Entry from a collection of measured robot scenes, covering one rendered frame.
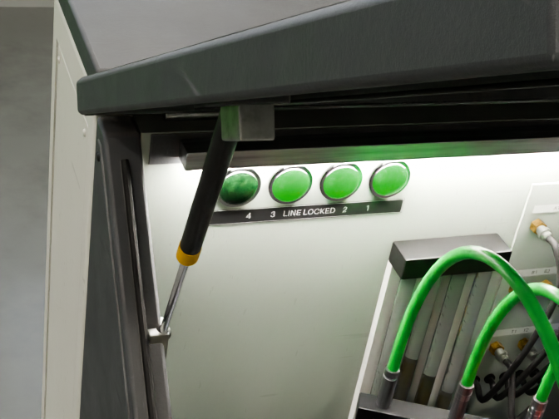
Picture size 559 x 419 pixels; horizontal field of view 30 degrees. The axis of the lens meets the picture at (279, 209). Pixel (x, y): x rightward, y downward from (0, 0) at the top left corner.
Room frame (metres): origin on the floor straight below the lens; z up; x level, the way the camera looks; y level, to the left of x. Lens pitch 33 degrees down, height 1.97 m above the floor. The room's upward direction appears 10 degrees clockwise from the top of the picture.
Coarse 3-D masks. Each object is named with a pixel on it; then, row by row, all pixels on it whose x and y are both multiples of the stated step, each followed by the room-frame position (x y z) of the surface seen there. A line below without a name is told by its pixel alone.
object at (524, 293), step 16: (448, 256) 0.90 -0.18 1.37; (464, 256) 0.88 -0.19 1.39; (480, 256) 0.86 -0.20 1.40; (496, 256) 0.84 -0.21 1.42; (432, 272) 0.93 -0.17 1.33; (512, 272) 0.82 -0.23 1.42; (512, 288) 0.80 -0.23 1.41; (528, 288) 0.79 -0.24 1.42; (416, 304) 0.94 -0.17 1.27; (528, 304) 0.78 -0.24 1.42; (544, 320) 0.76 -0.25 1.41; (400, 336) 0.95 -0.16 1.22; (544, 336) 0.75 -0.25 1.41; (400, 352) 0.95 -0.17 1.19
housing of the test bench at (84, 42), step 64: (64, 0) 1.11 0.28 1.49; (128, 0) 1.11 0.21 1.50; (192, 0) 1.14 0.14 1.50; (256, 0) 1.18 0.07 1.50; (320, 0) 1.21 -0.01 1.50; (64, 64) 1.10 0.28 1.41; (64, 128) 1.08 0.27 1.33; (64, 192) 1.07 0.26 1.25; (64, 256) 1.05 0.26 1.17; (64, 320) 1.03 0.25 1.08; (64, 384) 1.01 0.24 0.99
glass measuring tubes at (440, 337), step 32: (416, 256) 1.01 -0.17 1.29; (384, 288) 1.03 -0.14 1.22; (416, 288) 1.04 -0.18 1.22; (448, 288) 1.04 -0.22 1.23; (480, 288) 1.05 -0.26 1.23; (384, 320) 1.03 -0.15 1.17; (416, 320) 1.03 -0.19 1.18; (448, 320) 1.04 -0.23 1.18; (384, 352) 1.01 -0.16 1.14; (416, 352) 1.03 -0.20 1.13; (448, 352) 1.07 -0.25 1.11; (416, 384) 1.06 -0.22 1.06; (448, 384) 1.05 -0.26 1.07; (352, 416) 1.03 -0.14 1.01
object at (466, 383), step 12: (540, 288) 0.89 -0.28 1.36; (552, 288) 0.88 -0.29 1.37; (504, 300) 0.93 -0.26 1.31; (516, 300) 0.92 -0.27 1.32; (552, 300) 0.87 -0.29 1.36; (492, 312) 0.94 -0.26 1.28; (504, 312) 0.93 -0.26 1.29; (492, 324) 0.94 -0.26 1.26; (480, 336) 0.95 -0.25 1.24; (480, 348) 0.95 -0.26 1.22; (468, 360) 0.95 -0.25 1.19; (480, 360) 0.95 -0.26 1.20; (468, 372) 0.95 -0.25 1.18; (468, 384) 0.95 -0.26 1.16; (456, 396) 0.95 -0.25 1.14; (468, 396) 0.95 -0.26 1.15; (456, 408) 0.95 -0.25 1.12
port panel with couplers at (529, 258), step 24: (552, 192) 1.11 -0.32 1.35; (528, 216) 1.10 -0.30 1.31; (552, 216) 1.12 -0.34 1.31; (528, 240) 1.11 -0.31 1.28; (528, 264) 1.11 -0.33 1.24; (552, 264) 1.13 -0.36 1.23; (504, 288) 1.10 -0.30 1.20; (504, 336) 1.11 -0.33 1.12; (528, 336) 1.13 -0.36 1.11; (528, 360) 1.14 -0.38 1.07
